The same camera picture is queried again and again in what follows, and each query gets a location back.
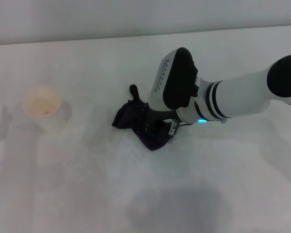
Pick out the white paper cup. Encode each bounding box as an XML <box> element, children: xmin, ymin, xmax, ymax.
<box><xmin>22</xmin><ymin>85</ymin><xmax>66</xmax><ymax>133</ymax></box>

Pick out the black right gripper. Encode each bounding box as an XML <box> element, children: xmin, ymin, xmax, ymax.
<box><xmin>141</xmin><ymin>104</ymin><xmax>178</xmax><ymax>139</ymax></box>

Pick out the dark purple rag with loop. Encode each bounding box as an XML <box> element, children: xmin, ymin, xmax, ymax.
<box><xmin>111</xmin><ymin>83</ymin><xmax>176</xmax><ymax>151</ymax></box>

